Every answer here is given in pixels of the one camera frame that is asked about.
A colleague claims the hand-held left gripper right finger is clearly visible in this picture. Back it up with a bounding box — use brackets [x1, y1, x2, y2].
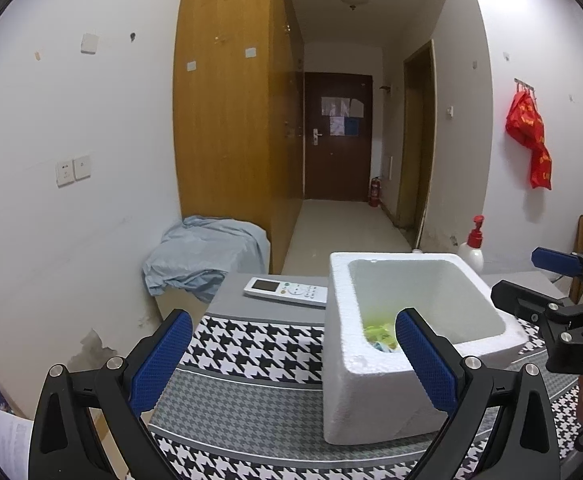
[395, 307, 562, 480]

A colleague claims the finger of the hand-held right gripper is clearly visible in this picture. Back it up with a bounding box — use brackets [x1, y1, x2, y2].
[490, 280, 579, 341]
[531, 246, 583, 292]

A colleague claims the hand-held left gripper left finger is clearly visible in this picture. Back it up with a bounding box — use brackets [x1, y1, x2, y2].
[28, 308, 193, 480]

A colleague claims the green yellow snack wrapper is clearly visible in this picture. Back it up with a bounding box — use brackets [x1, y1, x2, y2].
[363, 317, 402, 353]

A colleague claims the white foam box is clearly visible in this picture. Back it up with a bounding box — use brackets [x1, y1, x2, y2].
[323, 251, 529, 445]

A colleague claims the white red pump lotion bottle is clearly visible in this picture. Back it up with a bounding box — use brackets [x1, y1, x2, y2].
[454, 215, 485, 273]

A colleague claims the red printed bag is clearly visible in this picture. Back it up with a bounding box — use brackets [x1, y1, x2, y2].
[529, 140, 553, 191]
[505, 91, 545, 147]

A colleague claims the houndstooth tablecloth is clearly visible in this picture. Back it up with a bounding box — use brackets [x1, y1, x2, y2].
[146, 272, 583, 480]

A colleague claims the light blue cloth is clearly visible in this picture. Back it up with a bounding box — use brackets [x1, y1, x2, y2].
[142, 216, 271, 303]

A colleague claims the white remote control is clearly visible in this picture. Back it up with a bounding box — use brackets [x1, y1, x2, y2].
[244, 276, 329, 308]

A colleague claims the white paper sheet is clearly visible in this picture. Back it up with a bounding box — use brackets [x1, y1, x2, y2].
[0, 402, 34, 480]

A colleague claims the dark brown entrance door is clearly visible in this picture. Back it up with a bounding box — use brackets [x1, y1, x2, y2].
[304, 72, 373, 203]

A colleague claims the wooden wardrobe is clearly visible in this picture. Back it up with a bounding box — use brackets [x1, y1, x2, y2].
[172, 0, 305, 276]

